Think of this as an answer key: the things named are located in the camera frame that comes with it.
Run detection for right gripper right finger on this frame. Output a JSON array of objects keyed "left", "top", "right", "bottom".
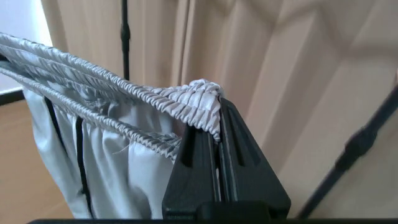
[{"left": 217, "top": 98, "right": 292, "bottom": 219}]

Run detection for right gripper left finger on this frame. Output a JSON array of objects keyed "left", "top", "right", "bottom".
[{"left": 161, "top": 123, "right": 219, "bottom": 219}]

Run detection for pale grey shorts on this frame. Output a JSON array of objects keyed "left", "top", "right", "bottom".
[{"left": 0, "top": 32, "right": 224, "bottom": 220}]

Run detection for black clothes rack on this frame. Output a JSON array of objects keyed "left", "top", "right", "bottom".
[{"left": 119, "top": 0, "right": 398, "bottom": 218}]

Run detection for beige curtain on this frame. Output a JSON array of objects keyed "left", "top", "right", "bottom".
[{"left": 40, "top": 0, "right": 398, "bottom": 218}]

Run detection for window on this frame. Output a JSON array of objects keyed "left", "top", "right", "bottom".
[{"left": 0, "top": 0, "right": 52, "bottom": 105}]

